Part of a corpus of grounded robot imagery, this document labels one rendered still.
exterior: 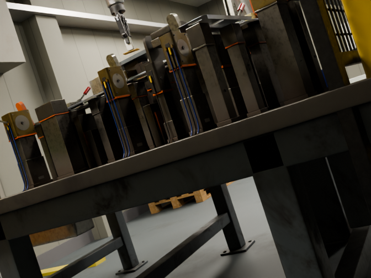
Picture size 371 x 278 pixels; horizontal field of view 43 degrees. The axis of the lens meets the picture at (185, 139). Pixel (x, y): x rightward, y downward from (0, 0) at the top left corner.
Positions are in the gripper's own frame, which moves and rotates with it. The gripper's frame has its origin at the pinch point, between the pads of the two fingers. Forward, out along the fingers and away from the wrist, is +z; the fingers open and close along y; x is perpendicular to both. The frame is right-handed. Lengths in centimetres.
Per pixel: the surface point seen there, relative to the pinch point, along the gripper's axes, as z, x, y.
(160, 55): 15.1, 18.0, 20.7
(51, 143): 38, -36, 42
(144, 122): 43, 6, 41
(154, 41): 9.4, 18.7, 28.0
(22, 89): -39, -163, -183
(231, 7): 12, 56, 47
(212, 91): 45, 45, 102
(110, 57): 16, 6, 56
